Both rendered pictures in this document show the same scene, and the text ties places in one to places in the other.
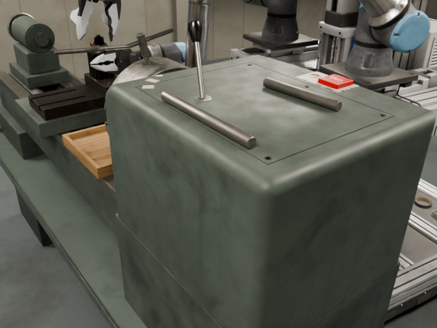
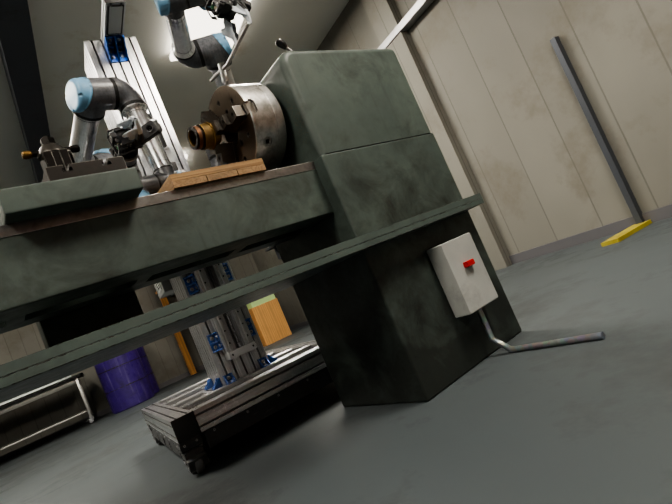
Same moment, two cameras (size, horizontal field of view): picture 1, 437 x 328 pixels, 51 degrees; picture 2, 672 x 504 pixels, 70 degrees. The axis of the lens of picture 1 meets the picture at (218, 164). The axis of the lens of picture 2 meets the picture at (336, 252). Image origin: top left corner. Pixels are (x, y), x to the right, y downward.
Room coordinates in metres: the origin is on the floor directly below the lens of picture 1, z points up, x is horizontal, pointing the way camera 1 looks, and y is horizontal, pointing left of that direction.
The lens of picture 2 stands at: (1.15, 1.84, 0.46)
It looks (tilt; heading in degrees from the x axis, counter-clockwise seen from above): 4 degrees up; 269
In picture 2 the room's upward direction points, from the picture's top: 23 degrees counter-clockwise
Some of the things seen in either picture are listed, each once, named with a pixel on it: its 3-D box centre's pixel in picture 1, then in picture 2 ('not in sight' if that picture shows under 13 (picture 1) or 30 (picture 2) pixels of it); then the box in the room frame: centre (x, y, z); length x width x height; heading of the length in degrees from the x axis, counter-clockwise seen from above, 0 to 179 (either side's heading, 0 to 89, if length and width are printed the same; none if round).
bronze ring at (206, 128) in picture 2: not in sight; (204, 136); (1.38, 0.27, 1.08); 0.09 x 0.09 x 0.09; 37
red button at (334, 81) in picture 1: (335, 82); not in sight; (1.04, -0.27, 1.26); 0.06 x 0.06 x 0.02; 37
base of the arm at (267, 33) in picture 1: (281, 24); not in sight; (1.89, -0.24, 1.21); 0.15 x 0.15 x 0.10
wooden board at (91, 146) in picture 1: (127, 142); (200, 195); (1.46, 0.33, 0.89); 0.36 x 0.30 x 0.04; 127
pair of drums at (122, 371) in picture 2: not in sight; (126, 373); (4.76, -5.65, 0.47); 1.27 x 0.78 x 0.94; 119
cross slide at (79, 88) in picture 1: (90, 95); (77, 202); (1.74, 0.52, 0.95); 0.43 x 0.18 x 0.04; 127
